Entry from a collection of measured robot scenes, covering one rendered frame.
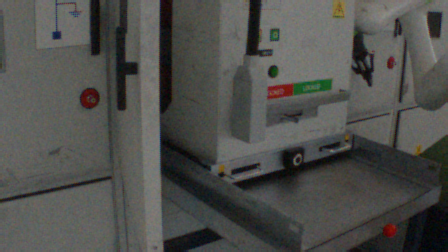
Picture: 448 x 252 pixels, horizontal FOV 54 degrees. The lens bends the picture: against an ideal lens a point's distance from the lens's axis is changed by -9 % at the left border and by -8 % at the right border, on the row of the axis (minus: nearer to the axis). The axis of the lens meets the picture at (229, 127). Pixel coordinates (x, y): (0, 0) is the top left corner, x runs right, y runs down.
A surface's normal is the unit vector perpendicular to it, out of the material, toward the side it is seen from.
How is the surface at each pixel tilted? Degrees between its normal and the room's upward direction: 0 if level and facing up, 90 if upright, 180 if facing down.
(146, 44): 90
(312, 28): 90
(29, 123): 90
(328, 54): 90
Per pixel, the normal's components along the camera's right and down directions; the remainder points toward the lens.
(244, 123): -0.80, 0.15
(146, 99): 0.30, 0.29
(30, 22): 0.60, 0.25
